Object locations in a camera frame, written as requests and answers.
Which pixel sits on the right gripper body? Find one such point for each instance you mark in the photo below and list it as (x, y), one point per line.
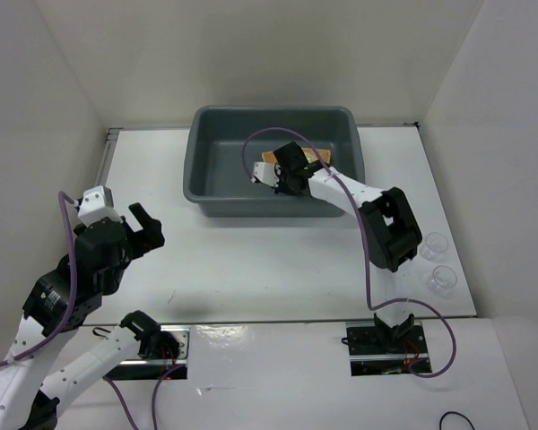
(284, 184)

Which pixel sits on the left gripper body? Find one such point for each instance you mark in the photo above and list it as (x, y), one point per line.
(141, 242)

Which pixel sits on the orange woven triangular basket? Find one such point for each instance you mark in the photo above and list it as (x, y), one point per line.
(326, 155)

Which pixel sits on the clear plastic cup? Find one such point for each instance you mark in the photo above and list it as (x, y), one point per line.
(434, 247)
(440, 281)

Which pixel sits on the green plastic plate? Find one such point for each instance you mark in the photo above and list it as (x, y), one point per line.
(311, 157)

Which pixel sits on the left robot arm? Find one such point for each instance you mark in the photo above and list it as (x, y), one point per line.
(100, 249)

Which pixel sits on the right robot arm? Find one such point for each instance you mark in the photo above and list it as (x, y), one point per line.
(389, 231)

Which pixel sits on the grey plastic bin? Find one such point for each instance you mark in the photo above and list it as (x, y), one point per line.
(224, 142)

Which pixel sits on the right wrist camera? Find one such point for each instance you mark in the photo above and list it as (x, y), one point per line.
(265, 174)

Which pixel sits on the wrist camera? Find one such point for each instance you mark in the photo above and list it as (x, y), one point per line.
(97, 204)
(265, 174)

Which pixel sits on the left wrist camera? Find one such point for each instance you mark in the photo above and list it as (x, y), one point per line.
(97, 204)

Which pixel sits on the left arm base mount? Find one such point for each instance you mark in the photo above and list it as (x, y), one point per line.
(171, 353)

